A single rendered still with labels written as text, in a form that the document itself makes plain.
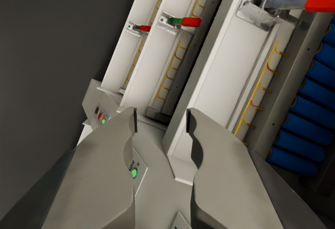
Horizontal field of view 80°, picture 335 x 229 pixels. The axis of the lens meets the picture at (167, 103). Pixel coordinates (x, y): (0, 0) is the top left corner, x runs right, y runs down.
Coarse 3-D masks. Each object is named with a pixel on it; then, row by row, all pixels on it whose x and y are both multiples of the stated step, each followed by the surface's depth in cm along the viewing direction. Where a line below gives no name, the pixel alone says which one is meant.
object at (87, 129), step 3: (87, 120) 54; (84, 123) 51; (87, 123) 52; (84, 126) 56; (87, 126) 56; (90, 126) 51; (84, 129) 56; (87, 129) 56; (90, 129) 56; (84, 132) 56; (87, 132) 56; (90, 132) 56; (81, 135) 56; (84, 135) 56; (81, 138) 56
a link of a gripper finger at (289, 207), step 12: (252, 156) 9; (264, 168) 8; (264, 180) 8; (276, 180) 8; (276, 192) 7; (288, 192) 7; (276, 204) 7; (288, 204) 7; (300, 204) 7; (288, 216) 6; (300, 216) 6; (312, 216) 6; (288, 228) 6; (300, 228) 6; (312, 228) 6; (324, 228) 6
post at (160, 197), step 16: (96, 80) 67; (96, 96) 55; (112, 96) 48; (112, 112) 40; (144, 128) 30; (160, 128) 35; (144, 144) 26; (160, 144) 26; (144, 160) 25; (160, 160) 23; (160, 176) 22; (144, 192) 23; (160, 192) 21; (176, 192) 19; (144, 208) 22; (160, 208) 20; (176, 208) 18; (144, 224) 21; (160, 224) 19
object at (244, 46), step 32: (224, 0) 24; (256, 0) 21; (288, 0) 18; (320, 0) 16; (224, 32) 21; (256, 32) 22; (288, 32) 22; (320, 32) 20; (224, 64) 22; (256, 64) 21; (288, 64) 21; (320, 64) 21; (192, 96) 21; (224, 96) 22; (256, 96) 23; (288, 96) 20; (320, 96) 22; (256, 128) 22; (288, 128) 22; (320, 128) 22; (288, 160) 22; (320, 160) 23; (320, 192) 23
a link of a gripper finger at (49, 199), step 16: (64, 160) 8; (48, 176) 7; (32, 192) 7; (48, 192) 7; (16, 208) 6; (32, 208) 6; (48, 208) 6; (0, 224) 6; (16, 224) 6; (32, 224) 6
